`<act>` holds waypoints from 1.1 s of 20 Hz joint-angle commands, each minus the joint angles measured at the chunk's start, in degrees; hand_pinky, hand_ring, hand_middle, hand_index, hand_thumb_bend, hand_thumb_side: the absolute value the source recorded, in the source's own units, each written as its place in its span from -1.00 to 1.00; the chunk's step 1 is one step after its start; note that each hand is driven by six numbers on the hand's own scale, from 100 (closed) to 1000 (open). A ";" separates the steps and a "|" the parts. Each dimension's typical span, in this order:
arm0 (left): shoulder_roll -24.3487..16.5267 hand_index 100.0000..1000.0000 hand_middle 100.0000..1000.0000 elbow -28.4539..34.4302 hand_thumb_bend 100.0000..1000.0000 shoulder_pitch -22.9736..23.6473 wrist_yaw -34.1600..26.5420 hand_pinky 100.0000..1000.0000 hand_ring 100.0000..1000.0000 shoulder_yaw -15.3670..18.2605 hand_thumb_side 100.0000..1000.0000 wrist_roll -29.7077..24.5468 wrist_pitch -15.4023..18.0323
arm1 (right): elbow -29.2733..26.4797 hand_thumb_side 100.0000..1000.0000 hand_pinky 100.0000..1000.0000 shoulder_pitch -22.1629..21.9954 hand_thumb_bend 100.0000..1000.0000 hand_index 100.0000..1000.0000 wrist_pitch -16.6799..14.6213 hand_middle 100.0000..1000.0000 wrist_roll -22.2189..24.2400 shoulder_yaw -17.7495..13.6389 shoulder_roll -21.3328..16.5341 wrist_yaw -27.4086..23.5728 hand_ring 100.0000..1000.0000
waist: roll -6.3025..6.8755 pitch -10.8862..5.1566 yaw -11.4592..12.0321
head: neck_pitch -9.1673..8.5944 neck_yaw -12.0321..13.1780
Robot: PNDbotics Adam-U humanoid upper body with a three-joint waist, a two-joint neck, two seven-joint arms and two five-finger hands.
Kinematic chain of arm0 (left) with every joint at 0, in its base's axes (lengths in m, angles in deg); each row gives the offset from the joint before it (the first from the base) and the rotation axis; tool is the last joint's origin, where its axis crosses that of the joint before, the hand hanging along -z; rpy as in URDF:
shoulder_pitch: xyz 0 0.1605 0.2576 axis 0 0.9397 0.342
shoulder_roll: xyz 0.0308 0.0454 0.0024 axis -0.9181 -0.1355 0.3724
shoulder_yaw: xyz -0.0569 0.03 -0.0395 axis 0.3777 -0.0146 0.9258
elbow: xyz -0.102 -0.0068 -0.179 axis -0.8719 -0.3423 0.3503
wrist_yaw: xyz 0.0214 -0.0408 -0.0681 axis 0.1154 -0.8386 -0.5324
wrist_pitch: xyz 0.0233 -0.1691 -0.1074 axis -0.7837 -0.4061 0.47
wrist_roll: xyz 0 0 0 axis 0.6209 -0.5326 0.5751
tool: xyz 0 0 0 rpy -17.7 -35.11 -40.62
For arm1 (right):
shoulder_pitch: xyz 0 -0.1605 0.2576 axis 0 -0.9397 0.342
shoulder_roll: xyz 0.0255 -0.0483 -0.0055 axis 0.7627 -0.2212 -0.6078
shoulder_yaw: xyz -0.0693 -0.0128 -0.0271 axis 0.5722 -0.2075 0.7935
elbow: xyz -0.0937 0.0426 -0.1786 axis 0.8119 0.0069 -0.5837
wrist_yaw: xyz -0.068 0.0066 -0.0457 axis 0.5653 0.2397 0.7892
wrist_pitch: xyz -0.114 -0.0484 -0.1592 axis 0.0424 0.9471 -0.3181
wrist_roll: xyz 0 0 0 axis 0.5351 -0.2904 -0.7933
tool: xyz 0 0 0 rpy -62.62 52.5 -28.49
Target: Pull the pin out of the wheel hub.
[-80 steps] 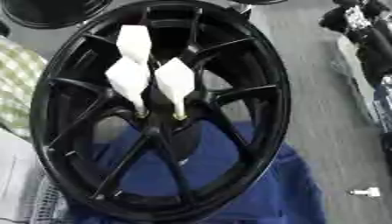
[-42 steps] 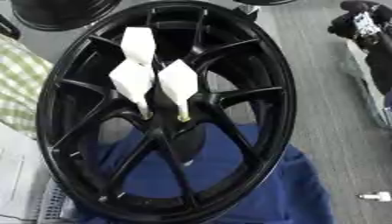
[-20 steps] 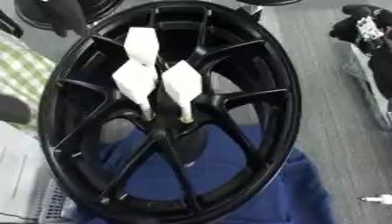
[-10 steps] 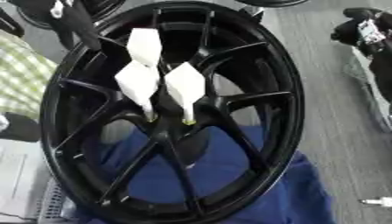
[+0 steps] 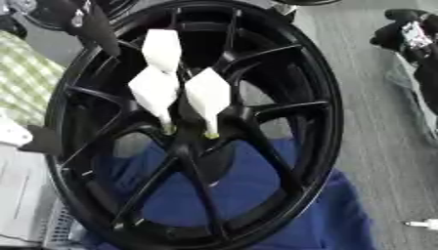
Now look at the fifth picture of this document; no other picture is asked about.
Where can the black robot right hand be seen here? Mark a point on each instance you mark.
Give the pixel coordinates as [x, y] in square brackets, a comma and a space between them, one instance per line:
[390, 35]

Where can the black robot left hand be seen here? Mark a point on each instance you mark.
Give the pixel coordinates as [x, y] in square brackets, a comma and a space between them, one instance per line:
[91, 27]

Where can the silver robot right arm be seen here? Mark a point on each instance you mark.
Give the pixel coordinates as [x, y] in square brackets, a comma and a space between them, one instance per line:
[406, 83]

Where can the white pin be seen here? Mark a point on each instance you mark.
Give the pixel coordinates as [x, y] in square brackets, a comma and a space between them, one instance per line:
[153, 92]
[161, 49]
[426, 224]
[208, 94]

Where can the black spoked wheel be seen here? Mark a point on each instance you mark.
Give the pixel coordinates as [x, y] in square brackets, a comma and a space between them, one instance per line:
[296, 81]

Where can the black round object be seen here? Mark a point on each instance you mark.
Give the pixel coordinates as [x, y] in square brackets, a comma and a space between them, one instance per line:
[308, 1]

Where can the black wedge block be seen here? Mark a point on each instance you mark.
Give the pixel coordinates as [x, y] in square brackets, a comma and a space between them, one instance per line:
[45, 141]

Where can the white plastic part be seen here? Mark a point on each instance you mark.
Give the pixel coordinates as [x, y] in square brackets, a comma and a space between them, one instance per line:
[11, 132]

